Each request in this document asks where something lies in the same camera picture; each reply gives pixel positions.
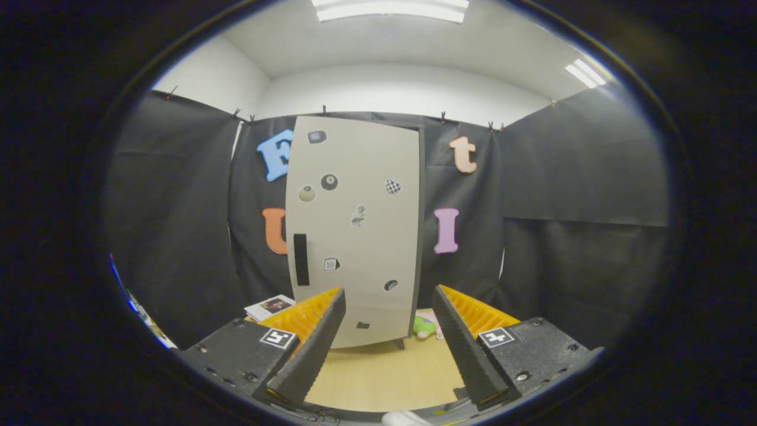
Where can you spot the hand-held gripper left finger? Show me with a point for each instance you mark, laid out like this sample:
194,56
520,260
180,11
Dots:
313,355

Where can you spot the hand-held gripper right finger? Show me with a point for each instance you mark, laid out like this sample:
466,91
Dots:
467,355

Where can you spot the white shoe cabinet door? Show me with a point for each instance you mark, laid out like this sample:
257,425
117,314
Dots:
355,248

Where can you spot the pink plush toy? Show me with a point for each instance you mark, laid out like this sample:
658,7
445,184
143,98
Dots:
436,319

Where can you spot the green plush toy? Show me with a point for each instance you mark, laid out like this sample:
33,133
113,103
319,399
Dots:
422,326

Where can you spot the white booklet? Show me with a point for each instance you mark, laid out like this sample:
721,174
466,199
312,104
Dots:
272,305

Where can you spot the blue and white board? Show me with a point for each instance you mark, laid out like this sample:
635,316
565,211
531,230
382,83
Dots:
135,306

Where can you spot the black backdrop cloth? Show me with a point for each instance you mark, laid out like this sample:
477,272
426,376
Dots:
562,177

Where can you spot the small ceiling light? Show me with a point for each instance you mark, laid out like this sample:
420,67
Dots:
584,72

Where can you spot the long ceiling light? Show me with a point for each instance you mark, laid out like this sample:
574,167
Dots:
390,10

